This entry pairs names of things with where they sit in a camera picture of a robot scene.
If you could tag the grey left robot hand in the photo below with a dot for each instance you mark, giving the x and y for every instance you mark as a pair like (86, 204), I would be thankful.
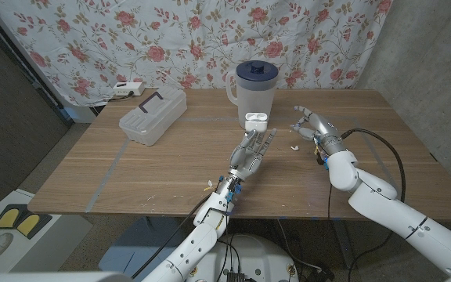
(249, 156)

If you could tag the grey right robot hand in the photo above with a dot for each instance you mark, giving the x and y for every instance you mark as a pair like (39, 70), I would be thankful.
(321, 129)

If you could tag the white AirPod earbud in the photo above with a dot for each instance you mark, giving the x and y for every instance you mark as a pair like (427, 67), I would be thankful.
(294, 148)

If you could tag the white AirPods case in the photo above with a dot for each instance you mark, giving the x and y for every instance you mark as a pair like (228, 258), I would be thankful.
(256, 123)

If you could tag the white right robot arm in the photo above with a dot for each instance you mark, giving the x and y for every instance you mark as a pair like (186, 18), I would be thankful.
(386, 203)

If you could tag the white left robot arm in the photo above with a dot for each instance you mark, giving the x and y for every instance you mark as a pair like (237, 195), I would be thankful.
(194, 243)

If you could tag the translucent pitcher with blue lid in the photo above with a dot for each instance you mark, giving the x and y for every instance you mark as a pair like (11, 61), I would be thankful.
(253, 90)

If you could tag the clear plastic clamshell container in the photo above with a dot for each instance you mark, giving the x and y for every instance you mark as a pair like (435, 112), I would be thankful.
(151, 115)

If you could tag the grey tape strip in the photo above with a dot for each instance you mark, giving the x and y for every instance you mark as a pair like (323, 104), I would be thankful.
(210, 118)
(366, 141)
(108, 172)

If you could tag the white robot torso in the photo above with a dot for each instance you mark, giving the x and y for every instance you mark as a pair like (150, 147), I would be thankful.
(264, 254)

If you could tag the grey table leg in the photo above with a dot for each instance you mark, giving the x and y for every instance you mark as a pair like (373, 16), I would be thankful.
(343, 243)

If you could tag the white power strip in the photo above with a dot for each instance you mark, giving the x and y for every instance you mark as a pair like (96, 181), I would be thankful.
(128, 89)

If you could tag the floral print backdrop cloth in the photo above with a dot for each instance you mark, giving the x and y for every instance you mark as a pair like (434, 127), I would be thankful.
(170, 39)

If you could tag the white floor board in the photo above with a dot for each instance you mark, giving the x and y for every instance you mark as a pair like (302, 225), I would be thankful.
(65, 231)

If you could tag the black yellow foot pedal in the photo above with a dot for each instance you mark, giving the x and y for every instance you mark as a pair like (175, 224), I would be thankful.
(18, 221)

